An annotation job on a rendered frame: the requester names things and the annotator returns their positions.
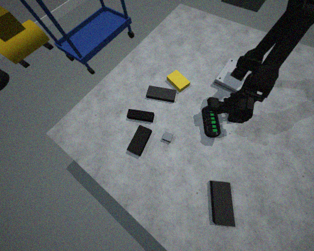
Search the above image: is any dark grey controller unit with rocker switches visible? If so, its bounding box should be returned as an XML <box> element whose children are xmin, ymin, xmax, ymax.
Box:
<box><xmin>202</xmin><ymin>106</ymin><xmax>221</xmax><ymax>137</ymax></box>

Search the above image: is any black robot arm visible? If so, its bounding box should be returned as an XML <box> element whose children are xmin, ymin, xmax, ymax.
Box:
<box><xmin>227</xmin><ymin>0</ymin><xmax>314</xmax><ymax>123</ymax></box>

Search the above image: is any yellow rectangular block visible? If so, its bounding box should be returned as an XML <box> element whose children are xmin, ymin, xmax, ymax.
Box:
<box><xmin>167</xmin><ymin>70</ymin><xmax>190</xmax><ymax>92</ymax></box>

